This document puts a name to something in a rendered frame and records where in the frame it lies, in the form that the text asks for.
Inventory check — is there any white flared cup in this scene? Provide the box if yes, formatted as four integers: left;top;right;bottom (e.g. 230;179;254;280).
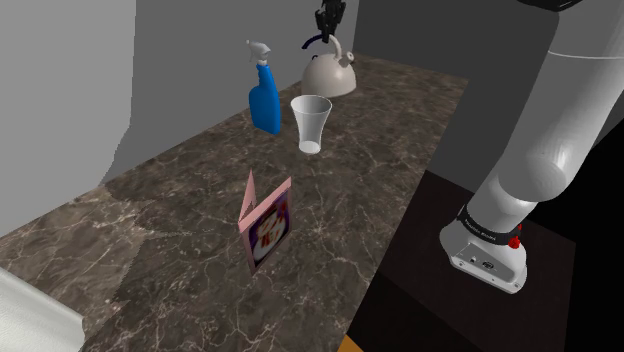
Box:
290;94;334;156

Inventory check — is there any blue spray bottle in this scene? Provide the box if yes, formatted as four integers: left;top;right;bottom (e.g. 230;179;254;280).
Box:
245;39;282;136

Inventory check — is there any pink picture frame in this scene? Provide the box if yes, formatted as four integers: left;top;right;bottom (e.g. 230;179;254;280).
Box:
237;169;294;276

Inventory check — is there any dark robot stand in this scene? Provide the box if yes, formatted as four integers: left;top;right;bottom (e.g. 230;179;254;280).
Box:
346;169;577;352

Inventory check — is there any white rounded ledge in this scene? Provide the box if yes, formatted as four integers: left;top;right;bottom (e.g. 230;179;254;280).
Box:
0;266;87;352

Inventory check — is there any beige kettle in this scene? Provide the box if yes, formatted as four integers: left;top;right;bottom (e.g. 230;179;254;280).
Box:
300;33;358;99

